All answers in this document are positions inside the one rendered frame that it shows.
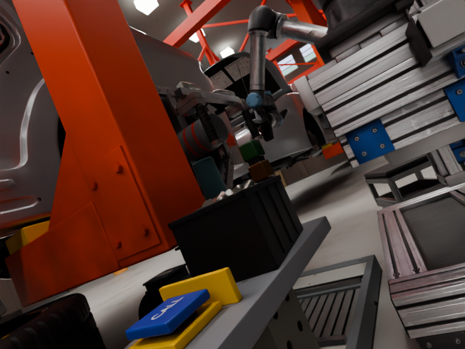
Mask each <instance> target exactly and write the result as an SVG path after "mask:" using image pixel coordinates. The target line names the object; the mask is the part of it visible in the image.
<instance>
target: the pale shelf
mask: <svg viewBox="0 0 465 349"><path fill-rule="evenodd" d="M301 225H302V227H303V230H302V232H301V234H300V235H299V236H298V238H297V240H296V241H295V243H294V244H293V246H292V247H291V249H290V251H289V252H288V253H287V255H286V257H285V259H284V260H283V261H282V264H281V265H280V266H279V268H278V269H276V270H274V271H270V272H267V273H265V274H261V275H258V276H254V277H252V278H247V279H245V280H241V281H238V282H236V284H237V287H238V289H239V292H240V294H241V296H242V299H241V300H240V302H238V303H233V304H229V305H223V306H222V309H221V310H220V311H219V312H218V314H217V315H216V316H215V317H214V318H213V319H212V320H211V321H210V322H209V323H208V324H207V325H206V326H205V327H204V328H203V329H202V330H201V331H200V332H199V333H198V335H197V336H196V337H195V338H193V340H191V342H189V344H188V345H187V346H186V347H184V349H252V348H253V346H254V345H255V343H256V342H257V340H258V339H259V337H260V336H261V334H262V333H263V331H264V330H265V328H266V326H267V325H268V324H269V322H270V321H271V319H272V318H273V316H274V315H275V313H276V312H277V310H278V308H279V307H280V306H281V304H282V302H283V301H284V299H285V298H286V296H287V295H288V293H289V292H290V291H291V289H292V287H293V286H294V285H295V283H296V281H297V280H298V278H299V277H300V275H301V273H302V272H303V271H304V269H305V267H306V266H307V265H308V263H309V261H310V260H311V259H312V257H313V255H314V254H315V252H316V251H317V250H318V248H319V246H320V245H321V244H322V241H323V240H324V239H325V237H326V236H327V234H328V232H329V231H330V230H331V226H330V224H329V221H328V219H327V217H326V216H322V217H319V218H316V219H314V220H311V221H308V222H305V223H302V224H301Z"/></svg>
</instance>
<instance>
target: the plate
mask: <svg viewBox="0 0 465 349"><path fill-rule="evenodd" d="M221 309H222V305H221V303H220V301H216V302H212V303H206V304H203V305H202V306H201V307H200V308H199V309H198V310H197V313H196V314H195V315H194V316H193V317H192V318H191V319H190V320H189V321H188V322H186V323H185V324H184V325H183V326H182V327H181V328H180V329H179V330H178V331H176V332H175V333H174V334H169V335H165V336H160V337H152V338H149V337H148V338H144V339H139V340H138V341H137V342H136V343H135V344H134V345H133V346H131V347H130V348H129V349H184V347H186V346H187V345H188V344H189V342H191V340H193V338H195V337H196V336H197V335H198V333H199V332H200V331H201V330H202V329H203V328H204V327H205V326H206V325H207V324H208V323H209V322H210V321H211V320H212V319H213V318H214V317H215V316H216V315H217V314H218V312H219V311H220V310H221Z"/></svg>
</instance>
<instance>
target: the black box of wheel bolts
mask: <svg viewBox="0 0 465 349"><path fill-rule="evenodd" d="M168 227H169V229H171V230H172V232H173V234H174V237H175V239H176V242H177V244H178V246H179V248H180V251H181V253H182V256H183V259H184V260H185V263H186V265H187V267H188V270H189V272H190V275H191V277H192V278H193V277H196V276H200V275H203V274H207V273H210V272H212V271H216V270H219V269H223V268H226V267H229V268H230V271H231V273H232V276H233V278H234V279H235V282H238V281H241V280H245V279H247V278H252V277H254V276H258V275H261V274H265V273H267V272H270V271H274V270H276V269H278V268H279V266H280V265H281V264H282V261H283V260H284V259H285V257H286V255H287V253H288V252H289V251H290V249H291V247H292V246H293V244H294V243H295V241H296V240H297V238H298V236H299V235H300V234H301V232H302V230H303V227H302V225H301V222H300V220H299V218H298V216H297V213H296V211H295V209H294V207H293V205H292V203H291V200H290V199H289V196H288V194H287V192H286V190H285V188H284V186H283V183H282V181H281V176H280V175H277V176H275V177H272V178H270V179H267V180H265V181H262V182H259V183H258V184H255V185H254V182H253V181H251V180H248V181H247V182H246V184H245V186H244V187H243V186H242V185H237V186H235V187H234V188H231V189H228V190H227V191H226V192H224V191H222V192H221V193H220V195H218V196H217V197H215V198H212V199H209V200H205V202H204V203H203V204H202V207H200V208H199V209H196V211H195V212H193V213H190V214H188V215H186V216H184V217H181V218H179V219H177V220H175V221H173V222H170V223H169V224H168Z"/></svg>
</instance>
